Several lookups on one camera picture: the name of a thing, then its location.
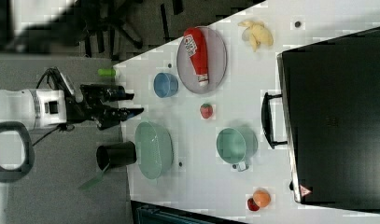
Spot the black office chair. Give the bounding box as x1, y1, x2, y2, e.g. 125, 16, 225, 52
75, 0, 143, 59

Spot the red ketchup bottle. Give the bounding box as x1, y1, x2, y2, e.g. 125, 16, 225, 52
184, 27, 209, 87

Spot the black utensil holder cup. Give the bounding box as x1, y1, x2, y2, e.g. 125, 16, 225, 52
96, 141, 137, 170

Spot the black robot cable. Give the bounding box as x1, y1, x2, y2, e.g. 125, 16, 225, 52
31, 66, 76, 147

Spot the grey round plate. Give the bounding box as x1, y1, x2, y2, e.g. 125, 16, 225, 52
176, 26, 227, 94

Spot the black toaster oven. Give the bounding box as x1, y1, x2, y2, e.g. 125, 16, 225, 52
277, 26, 380, 214

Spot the small green cylinder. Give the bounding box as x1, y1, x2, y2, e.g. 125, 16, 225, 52
98, 68, 117, 77

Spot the orange fruit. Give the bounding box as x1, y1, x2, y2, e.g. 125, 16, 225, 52
253, 189, 271, 207

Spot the blue bowl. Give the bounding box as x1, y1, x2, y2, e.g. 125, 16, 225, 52
153, 73, 178, 98

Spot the green oval strainer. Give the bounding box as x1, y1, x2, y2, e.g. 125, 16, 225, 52
135, 121, 174, 180

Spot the red strawberry toy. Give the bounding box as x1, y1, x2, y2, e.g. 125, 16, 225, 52
200, 104, 213, 119

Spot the green spatula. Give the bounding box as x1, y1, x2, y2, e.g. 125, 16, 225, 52
78, 164, 109, 190

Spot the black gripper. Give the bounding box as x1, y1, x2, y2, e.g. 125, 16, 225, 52
66, 84, 144, 130

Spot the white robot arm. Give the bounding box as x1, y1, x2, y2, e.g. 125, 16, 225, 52
0, 84, 143, 183

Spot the green cup with handle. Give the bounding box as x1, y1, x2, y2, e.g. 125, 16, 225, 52
216, 126, 258, 172

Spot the red apple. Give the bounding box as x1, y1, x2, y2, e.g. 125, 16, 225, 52
246, 198, 260, 212

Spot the peeled banana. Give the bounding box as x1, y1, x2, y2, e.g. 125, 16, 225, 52
238, 20, 274, 51

